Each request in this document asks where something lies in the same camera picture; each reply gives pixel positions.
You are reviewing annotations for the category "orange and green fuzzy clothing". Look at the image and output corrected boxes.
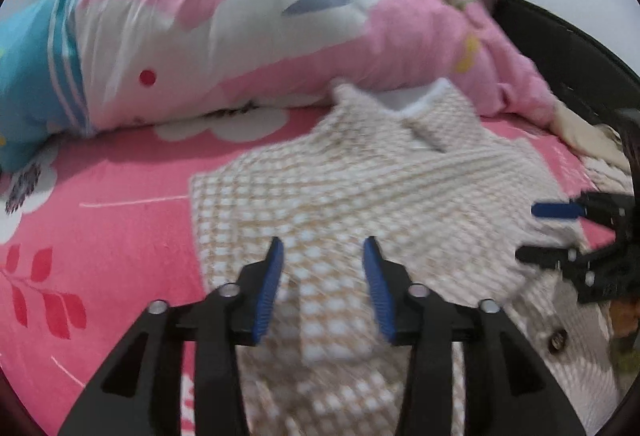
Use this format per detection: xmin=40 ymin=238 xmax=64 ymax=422
xmin=607 ymin=298 xmax=640 ymax=382

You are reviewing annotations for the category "beige houndstooth coat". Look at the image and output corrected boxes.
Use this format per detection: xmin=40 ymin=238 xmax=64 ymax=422
xmin=189 ymin=78 xmax=626 ymax=436

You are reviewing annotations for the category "beige clothes pile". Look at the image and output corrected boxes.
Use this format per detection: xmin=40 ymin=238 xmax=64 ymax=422
xmin=550 ymin=103 xmax=633 ymax=197

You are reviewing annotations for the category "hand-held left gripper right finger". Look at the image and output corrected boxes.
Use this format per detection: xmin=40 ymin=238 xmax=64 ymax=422
xmin=362 ymin=236 xmax=586 ymax=436

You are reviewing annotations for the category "pink floral blanket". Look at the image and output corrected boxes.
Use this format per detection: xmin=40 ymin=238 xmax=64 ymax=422
xmin=0 ymin=106 xmax=618 ymax=436

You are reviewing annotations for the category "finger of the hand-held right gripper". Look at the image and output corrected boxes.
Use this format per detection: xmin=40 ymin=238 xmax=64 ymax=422
xmin=515 ymin=243 xmax=596 ymax=274
xmin=531 ymin=191 xmax=631 ymax=229

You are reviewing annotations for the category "pink and blue quilt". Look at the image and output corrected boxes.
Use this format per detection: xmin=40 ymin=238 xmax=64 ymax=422
xmin=0 ymin=0 xmax=556 ymax=172

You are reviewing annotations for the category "black headboard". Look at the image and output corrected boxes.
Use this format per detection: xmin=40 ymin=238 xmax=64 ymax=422
xmin=492 ymin=0 xmax=640 ymax=127

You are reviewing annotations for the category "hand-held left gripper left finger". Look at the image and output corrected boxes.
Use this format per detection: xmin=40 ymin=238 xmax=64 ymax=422
xmin=57 ymin=236 xmax=285 ymax=436

